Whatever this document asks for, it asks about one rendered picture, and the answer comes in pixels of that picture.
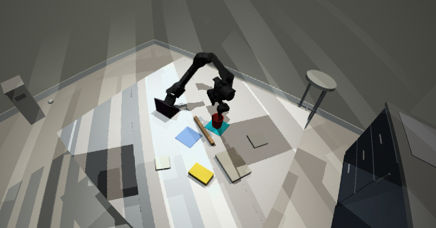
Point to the yellow rectangular block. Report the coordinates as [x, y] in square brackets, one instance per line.
[201, 174]

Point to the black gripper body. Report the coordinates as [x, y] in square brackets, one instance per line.
[217, 97]

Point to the tan wooden bar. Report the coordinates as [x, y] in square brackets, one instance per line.
[203, 130]

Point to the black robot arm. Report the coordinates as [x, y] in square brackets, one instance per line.
[222, 86]

